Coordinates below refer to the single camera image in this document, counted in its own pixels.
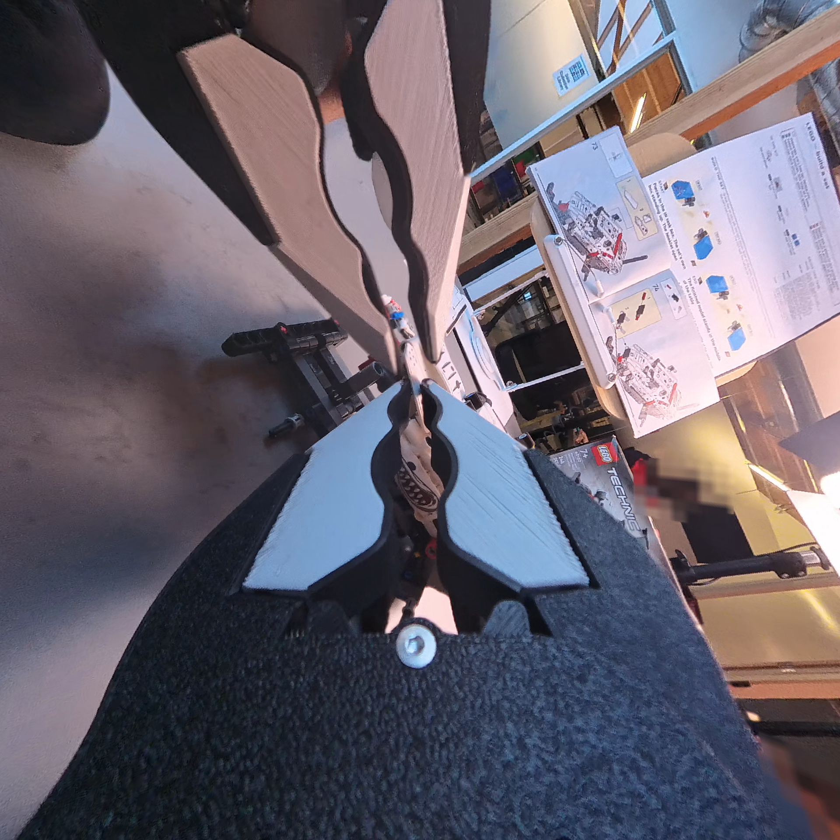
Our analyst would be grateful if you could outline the silver ventilation duct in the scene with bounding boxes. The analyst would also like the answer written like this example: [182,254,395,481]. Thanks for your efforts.
[740,0,840,126]

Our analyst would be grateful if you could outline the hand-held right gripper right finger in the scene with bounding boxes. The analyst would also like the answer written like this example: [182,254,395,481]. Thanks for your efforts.
[420,380,592,632]

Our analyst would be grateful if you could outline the white lego monster truck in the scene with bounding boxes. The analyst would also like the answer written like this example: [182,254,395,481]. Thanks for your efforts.
[222,294,490,592]

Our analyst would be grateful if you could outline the white wall notice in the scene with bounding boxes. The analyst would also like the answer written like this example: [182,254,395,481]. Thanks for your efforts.
[554,56,592,96]

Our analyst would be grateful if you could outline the black metal tube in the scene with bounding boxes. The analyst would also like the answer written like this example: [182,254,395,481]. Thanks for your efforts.
[672,546,832,586]

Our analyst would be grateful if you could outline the person's left hand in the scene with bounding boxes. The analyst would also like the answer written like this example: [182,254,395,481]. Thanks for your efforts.
[246,2,395,127]

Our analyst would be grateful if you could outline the lego instruction booklet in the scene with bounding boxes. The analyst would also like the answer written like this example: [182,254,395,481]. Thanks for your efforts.
[528,126,721,439]

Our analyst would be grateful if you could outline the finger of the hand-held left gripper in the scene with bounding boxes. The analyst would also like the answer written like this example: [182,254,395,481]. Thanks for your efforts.
[340,0,473,364]
[177,33,403,376]

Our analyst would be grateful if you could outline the printed instruction sheet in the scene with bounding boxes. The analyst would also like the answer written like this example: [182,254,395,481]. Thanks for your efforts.
[640,112,840,378]

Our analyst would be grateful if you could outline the dark cardboard lego box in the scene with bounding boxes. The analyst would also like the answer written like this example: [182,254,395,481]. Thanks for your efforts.
[548,436,651,549]

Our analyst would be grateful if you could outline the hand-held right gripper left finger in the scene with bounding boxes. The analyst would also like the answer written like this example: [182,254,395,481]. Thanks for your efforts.
[243,383,408,619]

